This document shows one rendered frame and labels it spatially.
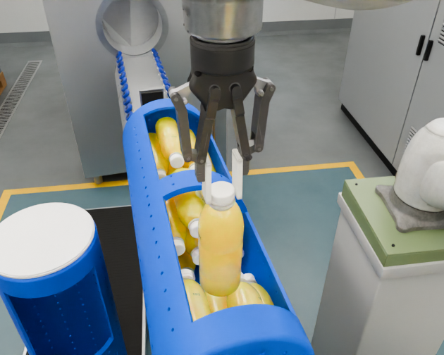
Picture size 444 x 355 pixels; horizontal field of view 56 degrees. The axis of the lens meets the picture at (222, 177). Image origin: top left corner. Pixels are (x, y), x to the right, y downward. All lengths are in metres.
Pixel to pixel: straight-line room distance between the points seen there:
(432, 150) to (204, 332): 0.69
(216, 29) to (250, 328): 0.46
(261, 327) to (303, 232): 1.98
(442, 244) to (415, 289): 0.16
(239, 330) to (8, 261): 0.67
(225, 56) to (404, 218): 0.85
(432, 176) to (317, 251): 1.53
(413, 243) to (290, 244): 1.47
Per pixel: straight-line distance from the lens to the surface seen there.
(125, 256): 2.34
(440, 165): 1.12
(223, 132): 2.12
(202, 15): 0.46
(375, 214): 1.24
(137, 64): 2.49
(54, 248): 1.17
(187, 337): 0.73
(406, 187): 1.19
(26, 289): 1.16
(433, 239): 1.23
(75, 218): 1.25
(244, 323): 0.72
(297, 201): 2.89
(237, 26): 0.46
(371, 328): 1.40
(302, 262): 2.50
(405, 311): 1.39
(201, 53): 0.48
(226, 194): 0.60
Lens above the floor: 1.82
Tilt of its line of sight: 37 degrees down
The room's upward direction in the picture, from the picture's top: straight up
